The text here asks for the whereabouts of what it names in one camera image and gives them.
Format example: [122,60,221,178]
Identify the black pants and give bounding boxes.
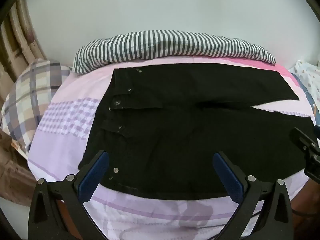
[80,63,315,200]

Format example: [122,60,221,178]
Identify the pink purple bed sheet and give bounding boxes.
[28,56,316,239]

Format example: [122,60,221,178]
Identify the brown patterned curtain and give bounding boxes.
[1,0,45,206]

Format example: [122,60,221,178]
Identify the plaid pillow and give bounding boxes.
[1,59,71,159]

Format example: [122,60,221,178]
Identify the white patterned quilt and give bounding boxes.
[289,60,320,108]

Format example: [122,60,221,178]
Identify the grey white striped blanket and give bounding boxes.
[72,30,276,74]

